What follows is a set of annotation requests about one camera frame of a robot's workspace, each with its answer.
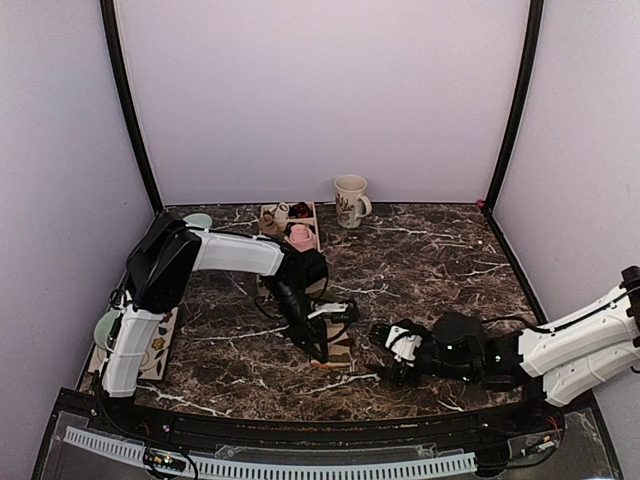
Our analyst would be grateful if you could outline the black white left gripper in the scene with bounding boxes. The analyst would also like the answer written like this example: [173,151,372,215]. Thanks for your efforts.
[267,280,327,367]

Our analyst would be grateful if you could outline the cream olive striped sock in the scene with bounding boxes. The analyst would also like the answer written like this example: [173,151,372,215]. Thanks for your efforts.
[310,331,353,369]

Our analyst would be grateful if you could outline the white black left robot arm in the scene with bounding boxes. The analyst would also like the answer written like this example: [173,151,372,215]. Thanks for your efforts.
[101,212,359,436]

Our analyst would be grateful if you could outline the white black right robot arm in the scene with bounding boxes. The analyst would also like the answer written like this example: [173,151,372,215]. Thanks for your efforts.
[370,266,639,434]

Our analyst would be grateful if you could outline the pink rolled sock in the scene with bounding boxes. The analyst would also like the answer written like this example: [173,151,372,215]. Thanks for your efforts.
[288,224,317,252]

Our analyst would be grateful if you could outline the wooden compartment organizer box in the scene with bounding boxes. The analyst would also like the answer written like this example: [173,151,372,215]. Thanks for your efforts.
[258,201,322,254]

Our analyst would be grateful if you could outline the beige rolled sock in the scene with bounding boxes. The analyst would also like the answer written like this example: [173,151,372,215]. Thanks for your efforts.
[259,212,284,238]

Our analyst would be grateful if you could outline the black red rolled sock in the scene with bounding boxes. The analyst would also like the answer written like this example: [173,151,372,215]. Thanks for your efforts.
[288,202,314,219]

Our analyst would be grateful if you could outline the white ribbed rolled sock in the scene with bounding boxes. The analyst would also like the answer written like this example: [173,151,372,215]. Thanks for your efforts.
[273,202,290,222]

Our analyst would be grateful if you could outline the seashell coral ceramic mug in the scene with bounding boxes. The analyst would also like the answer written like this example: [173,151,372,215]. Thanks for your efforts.
[334,174,373,229]

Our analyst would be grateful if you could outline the light blue ceramic bowl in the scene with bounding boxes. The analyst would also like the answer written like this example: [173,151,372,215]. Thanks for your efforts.
[183,213,213,229]

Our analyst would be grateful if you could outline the floral patterned tile coaster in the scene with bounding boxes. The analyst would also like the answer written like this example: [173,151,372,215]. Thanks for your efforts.
[88,307,180,383]

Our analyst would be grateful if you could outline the small green cup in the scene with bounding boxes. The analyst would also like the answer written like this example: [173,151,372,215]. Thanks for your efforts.
[94,310,123,352]

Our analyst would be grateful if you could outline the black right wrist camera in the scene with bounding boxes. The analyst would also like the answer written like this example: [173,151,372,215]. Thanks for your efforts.
[432,312,485,362]

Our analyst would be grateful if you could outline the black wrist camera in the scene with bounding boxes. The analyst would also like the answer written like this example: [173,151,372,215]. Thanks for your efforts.
[299,249,328,289]
[432,312,485,362]

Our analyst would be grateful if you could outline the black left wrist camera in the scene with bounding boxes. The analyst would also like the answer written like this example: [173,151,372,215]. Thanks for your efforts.
[299,249,328,289]

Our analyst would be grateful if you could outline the white slotted cable duct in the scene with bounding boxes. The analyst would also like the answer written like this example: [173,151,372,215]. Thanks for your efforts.
[63,426,478,479]

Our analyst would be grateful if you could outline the black front frame rail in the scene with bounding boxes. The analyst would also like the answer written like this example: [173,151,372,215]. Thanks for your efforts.
[46,376,595,451]

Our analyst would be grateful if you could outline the black right corner post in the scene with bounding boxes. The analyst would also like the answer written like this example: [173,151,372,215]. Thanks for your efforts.
[483,0,544,216]

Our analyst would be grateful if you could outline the black corner post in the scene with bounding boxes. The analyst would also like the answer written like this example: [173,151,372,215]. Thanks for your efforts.
[483,0,544,216]
[99,0,164,215]

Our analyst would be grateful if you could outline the black left corner post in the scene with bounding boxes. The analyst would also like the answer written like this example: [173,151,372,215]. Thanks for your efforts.
[99,0,164,215]

